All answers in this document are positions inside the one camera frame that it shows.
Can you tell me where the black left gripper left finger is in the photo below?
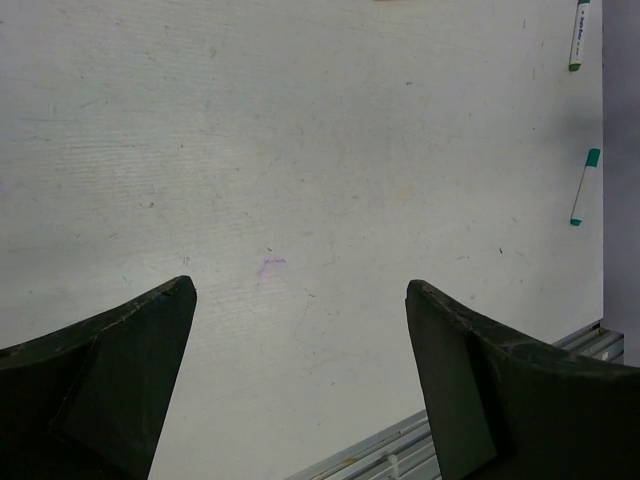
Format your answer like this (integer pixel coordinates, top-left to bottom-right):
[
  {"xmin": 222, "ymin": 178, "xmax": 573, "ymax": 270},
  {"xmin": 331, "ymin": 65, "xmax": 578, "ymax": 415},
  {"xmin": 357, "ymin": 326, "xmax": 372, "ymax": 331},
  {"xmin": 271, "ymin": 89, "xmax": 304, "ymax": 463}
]
[{"xmin": 1, "ymin": 276, "xmax": 196, "ymax": 479}]

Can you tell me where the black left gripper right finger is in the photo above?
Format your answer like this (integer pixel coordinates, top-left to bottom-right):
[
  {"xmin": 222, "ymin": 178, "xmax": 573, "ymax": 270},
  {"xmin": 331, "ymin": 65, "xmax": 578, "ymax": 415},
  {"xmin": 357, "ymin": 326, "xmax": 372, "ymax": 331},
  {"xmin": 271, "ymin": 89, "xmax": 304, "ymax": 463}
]
[{"xmin": 405, "ymin": 280, "xmax": 639, "ymax": 479}]

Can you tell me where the teal capped white marker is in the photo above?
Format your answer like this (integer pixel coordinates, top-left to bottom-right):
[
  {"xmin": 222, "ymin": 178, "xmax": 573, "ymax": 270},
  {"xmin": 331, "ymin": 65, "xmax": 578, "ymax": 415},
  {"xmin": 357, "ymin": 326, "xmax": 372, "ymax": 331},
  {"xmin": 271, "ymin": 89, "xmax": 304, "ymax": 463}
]
[{"xmin": 570, "ymin": 148, "xmax": 601, "ymax": 226}]

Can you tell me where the green capped white marker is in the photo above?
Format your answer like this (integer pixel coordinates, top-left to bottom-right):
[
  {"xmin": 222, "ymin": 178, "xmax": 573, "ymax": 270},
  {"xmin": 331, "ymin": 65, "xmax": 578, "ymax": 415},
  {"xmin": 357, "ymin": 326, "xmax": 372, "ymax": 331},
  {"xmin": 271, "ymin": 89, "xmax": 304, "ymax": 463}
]
[{"xmin": 568, "ymin": 0, "xmax": 591, "ymax": 72}]

